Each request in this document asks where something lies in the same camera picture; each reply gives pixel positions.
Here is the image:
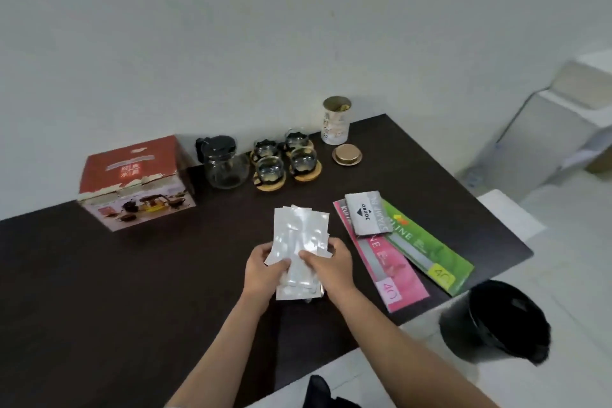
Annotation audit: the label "white tea tin gold lid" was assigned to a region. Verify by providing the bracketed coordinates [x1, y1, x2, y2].
[320, 96, 353, 145]

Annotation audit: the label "group of silver foil pouches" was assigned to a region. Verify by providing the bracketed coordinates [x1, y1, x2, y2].
[264, 204, 333, 302]

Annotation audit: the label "glass teapot black lid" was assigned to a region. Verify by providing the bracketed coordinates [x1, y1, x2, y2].
[194, 135, 251, 191]

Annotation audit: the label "person's left forearm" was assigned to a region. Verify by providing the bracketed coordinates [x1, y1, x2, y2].
[164, 290, 277, 408]

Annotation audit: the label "pink packet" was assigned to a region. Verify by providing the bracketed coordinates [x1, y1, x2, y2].
[333, 198, 431, 314]

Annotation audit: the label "black waste bin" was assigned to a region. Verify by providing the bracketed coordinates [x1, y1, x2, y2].
[439, 279, 552, 367]

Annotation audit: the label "gold round tin lid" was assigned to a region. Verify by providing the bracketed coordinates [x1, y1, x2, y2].
[332, 143, 363, 167]

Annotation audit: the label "person's right forearm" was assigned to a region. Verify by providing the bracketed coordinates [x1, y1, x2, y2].
[330, 287, 500, 408]

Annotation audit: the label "person's black trousers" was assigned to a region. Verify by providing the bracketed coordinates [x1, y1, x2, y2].
[302, 374, 362, 408]

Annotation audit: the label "person's right hand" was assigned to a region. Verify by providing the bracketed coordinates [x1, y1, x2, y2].
[298, 237, 356, 306]

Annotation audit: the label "red cardboard tea set box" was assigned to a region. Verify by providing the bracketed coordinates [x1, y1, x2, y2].
[77, 135, 197, 233]

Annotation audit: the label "dark wooden table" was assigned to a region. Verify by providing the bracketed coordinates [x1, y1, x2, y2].
[0, 113, 535, 408]

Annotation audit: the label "glass cup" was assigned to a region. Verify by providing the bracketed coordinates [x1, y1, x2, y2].
[288, 147, 319, 177]
[252, 156, 287, 184]
[251, 138, 283, 163]
[282, 129, 312, 151]

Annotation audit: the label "green packet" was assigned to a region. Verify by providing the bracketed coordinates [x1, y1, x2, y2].
[380, 200, 475, 298]

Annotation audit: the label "white box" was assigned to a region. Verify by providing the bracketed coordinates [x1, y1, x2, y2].
[477, 189, 548, 244]

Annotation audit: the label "white packet black logo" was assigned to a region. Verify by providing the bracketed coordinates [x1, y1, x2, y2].
[344, 191, 386, 237]

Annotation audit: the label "large grey box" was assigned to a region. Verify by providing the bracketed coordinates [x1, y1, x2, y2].
[477, 47, 612, 203]

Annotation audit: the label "person's left hand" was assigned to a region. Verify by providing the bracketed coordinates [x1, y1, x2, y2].
[244, 242, 293, 302]

